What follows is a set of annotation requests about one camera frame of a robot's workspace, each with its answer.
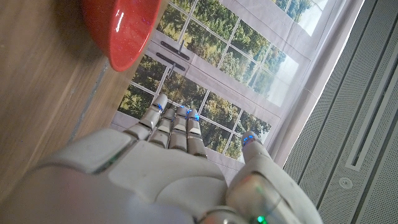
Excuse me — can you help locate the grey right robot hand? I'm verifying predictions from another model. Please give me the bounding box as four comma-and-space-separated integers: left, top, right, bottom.
0, 93, 324, 224

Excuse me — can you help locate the red bowl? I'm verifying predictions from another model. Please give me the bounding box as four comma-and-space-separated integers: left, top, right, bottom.
81, 0, 162, 73

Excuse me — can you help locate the printed window backdrop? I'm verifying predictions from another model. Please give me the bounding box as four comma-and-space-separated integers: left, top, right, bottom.
110, 0, 364, 184

